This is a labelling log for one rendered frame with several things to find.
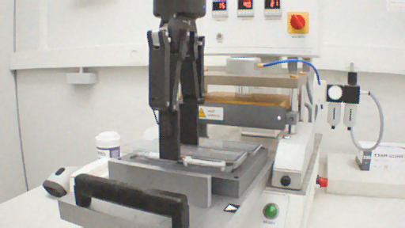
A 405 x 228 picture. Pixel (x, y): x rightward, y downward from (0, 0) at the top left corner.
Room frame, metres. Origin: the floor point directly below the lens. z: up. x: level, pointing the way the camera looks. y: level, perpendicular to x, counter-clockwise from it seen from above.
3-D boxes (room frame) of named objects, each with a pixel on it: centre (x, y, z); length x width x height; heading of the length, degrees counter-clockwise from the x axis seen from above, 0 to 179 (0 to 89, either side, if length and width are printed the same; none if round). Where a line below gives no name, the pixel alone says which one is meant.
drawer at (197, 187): (0.46, 0.03, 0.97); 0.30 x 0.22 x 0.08; 156
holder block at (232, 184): (0.51, 0.01, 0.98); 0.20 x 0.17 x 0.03; 66
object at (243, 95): (0.74, -0.10, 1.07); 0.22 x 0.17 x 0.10; 66
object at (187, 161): (0.46, 0.03, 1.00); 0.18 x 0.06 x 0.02; 67
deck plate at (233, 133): (0.78, -0.11, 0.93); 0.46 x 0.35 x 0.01; 156
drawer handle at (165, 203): (0.34, 0.08, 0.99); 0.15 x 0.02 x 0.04; 66
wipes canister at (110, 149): (1.05, 0.31, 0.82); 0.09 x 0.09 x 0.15
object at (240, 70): (0.76, -0.13, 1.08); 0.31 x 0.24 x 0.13; 66
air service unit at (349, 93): (0.77, -0.35, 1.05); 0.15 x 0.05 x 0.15; 66
